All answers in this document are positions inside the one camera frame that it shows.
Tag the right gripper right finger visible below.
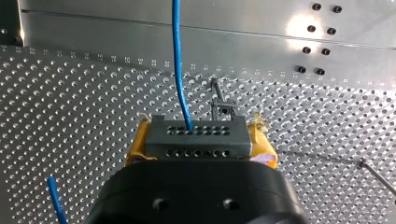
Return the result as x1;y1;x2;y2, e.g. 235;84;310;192
241;112;279;170

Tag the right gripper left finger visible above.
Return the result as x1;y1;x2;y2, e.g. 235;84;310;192
124;113;159;168

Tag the metal post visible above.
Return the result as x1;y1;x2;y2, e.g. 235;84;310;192
210;77;239;121
358;159;396;198

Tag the blue cable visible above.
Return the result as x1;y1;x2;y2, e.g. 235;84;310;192
46;0;252;224

